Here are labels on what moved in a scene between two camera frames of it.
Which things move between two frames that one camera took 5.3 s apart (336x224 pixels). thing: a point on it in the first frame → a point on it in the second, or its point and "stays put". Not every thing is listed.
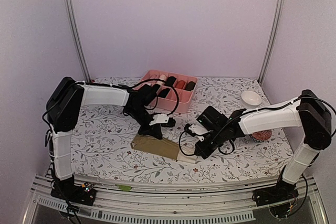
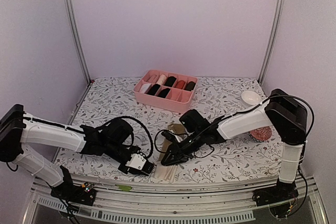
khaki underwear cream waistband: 155,144 → 174,172
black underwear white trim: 163,93 stays put
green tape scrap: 124,188 stays put
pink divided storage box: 175,91 stays put
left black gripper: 155,130 → 130,170
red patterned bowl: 261,136 stays put
